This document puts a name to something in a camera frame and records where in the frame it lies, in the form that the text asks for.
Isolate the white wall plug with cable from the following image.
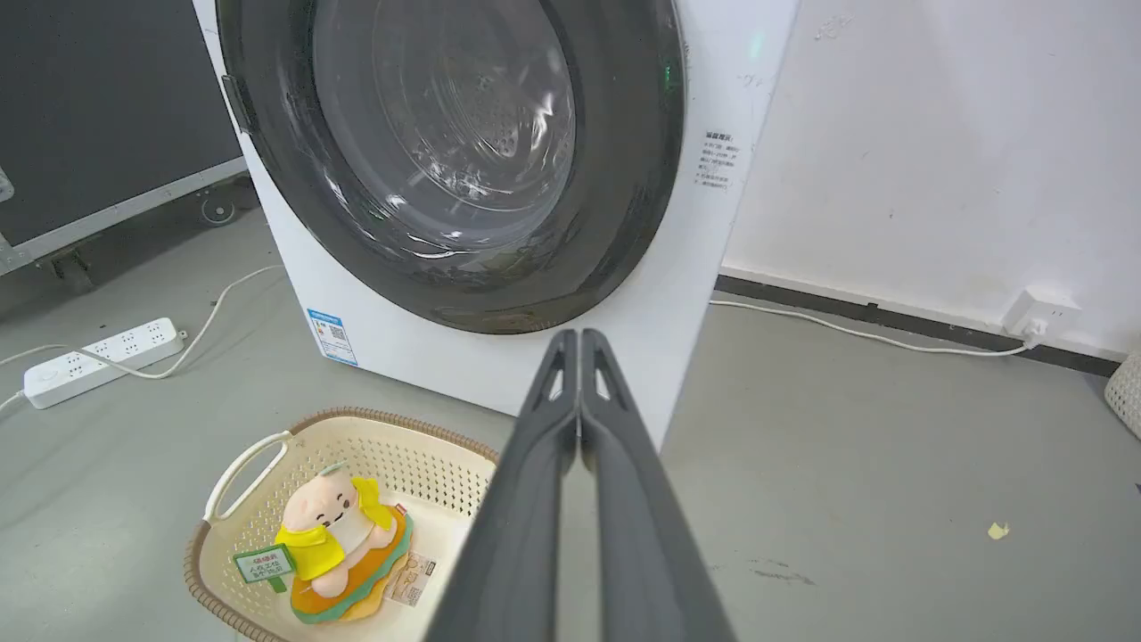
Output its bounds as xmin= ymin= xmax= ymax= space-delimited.
xmin=710 ymin=300 xmax=1046 ymax=357

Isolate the white woven basket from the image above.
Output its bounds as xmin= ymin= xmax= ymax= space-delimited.
xmin=1104 ymin=350 xmax=1141 ymax=440

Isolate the white front-load washing machine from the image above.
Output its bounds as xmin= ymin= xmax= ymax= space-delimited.
xmin=191 ymin=0 xmax=801 ymax=449

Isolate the dark round washing machine door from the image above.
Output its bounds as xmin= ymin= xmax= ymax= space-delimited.
xmin=216 ymin=0 xmax=687 ymax=335

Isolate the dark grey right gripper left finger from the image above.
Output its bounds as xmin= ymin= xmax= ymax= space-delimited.
xmin=424 ymin=329 xmax=581 ymax=642

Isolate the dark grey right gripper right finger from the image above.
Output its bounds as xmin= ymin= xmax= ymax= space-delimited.
xmin=579 ymin=328 xmax=737 ymax=642

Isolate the white power strip cable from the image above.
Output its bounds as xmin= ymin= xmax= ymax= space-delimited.
xmin=0 ymin=264 xmax=286 ymax=413

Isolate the white wall socket adapter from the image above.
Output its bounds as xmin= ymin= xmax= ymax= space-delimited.
xmin=1002 ymin=287 xmax=1082 ymax=342

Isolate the white power strip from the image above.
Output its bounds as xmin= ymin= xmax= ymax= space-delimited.
xmin=22 ymin=317 xmax=188 ymax=410

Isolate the cream plastic laundry basket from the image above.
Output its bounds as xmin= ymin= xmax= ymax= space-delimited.
xmin=184 ymin=407 xmax=500 ymax=642

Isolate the black flight case on wheels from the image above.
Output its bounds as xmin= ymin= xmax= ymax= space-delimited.
xmin=0 ymin=0 xmax=259 ymax=295

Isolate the pink plush doll yellow shirt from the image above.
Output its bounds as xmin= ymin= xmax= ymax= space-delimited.
xmin=234 ymin=463 xmax=415 ymax=623

